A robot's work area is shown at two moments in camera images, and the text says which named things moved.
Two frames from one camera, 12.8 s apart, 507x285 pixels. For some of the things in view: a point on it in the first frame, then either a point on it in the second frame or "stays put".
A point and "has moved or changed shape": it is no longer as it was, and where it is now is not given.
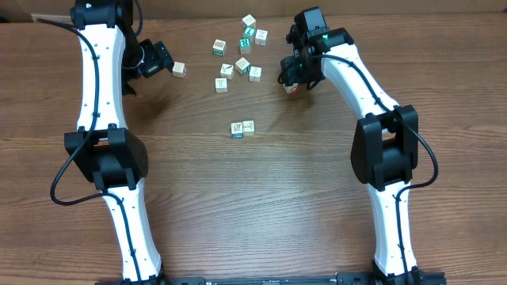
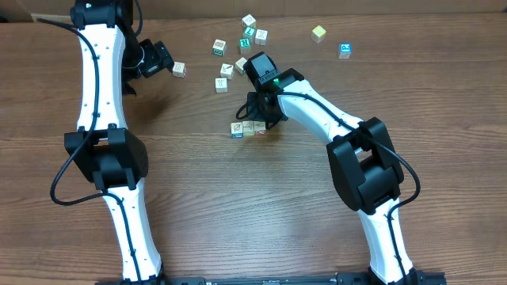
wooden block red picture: (226, 70) stays put
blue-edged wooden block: (237, 131) stays put
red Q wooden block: (291, 89) has moved or changed shape
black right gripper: (291, 75) -> (254, 114)
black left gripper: (159, 57) stays put
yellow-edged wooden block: (248, 127) stays put
